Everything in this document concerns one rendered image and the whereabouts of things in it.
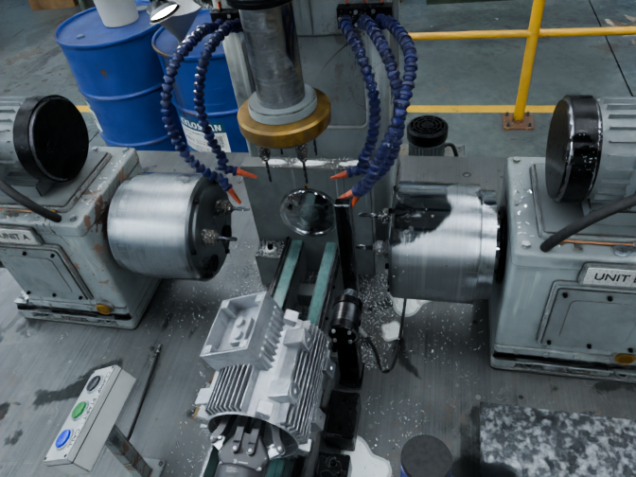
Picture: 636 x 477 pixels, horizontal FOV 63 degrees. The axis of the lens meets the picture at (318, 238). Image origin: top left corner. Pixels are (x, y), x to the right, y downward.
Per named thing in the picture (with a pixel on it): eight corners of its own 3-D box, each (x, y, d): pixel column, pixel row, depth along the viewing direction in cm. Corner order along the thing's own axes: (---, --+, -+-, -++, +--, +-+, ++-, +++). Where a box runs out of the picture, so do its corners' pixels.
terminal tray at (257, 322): (242, 324, 100) (220, 300, 96) (289, 315, 95) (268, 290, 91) (222, 379, 92) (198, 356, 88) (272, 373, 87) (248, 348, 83)
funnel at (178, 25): (177, 45, 258) (160, -8, 240) (221, 44, 253) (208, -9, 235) (156, 70, 240) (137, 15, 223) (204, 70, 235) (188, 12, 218)
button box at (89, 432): (114, 383, 98) (92, 369, 96) (137, 378, 94) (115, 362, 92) (66, 476, 86) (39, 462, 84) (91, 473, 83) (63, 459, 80)
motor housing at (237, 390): (267, 369, 110) (215, 315, 100) (346, 359, 102) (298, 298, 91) (238, 463, 97) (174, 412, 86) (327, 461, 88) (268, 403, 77)
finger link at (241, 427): (244, 459, 85) (237, 458, 85) (259, 392, 91) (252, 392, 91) (238, 451, 81) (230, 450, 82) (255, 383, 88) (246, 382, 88)
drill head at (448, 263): (365, 238, 131) (361, 155, 114) (539, 248, 123) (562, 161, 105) (350, 317, 114) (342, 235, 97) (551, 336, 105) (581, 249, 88)
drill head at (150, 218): (129, 223, 146) (92, 149, 128) (253, 231, 138) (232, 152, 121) (83, 292, 129) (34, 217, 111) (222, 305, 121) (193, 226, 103)
